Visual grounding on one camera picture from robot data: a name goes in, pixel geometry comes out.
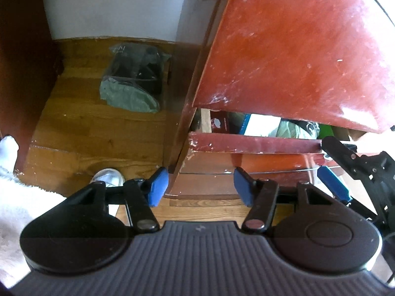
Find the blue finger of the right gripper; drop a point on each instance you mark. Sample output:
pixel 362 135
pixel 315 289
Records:
pixel 334 184
pixel 345 157

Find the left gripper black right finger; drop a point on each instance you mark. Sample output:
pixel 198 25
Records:
pixel 260 196

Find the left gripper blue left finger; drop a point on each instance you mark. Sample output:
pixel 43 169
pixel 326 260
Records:
pixel 140 196

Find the red-brown wooden drawer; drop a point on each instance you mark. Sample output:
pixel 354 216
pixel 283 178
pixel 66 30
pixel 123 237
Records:
pixel 206 152

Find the plastic bag with dark items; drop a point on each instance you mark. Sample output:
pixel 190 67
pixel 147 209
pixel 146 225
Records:
pixel 134 79

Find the grey white sneaker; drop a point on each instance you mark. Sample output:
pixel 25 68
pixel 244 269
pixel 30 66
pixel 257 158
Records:
pixel 110 176

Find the white blue box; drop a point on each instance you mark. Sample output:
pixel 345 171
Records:
pixel 260 125

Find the red toothpaste box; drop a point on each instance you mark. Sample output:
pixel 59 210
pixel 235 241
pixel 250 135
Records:
pixel 219 122

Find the red-brown wooden dresser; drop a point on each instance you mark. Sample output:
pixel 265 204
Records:
pixel 325 61

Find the white fluffy sleeve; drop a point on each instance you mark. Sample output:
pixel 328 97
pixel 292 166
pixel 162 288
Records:
pixel 20 204

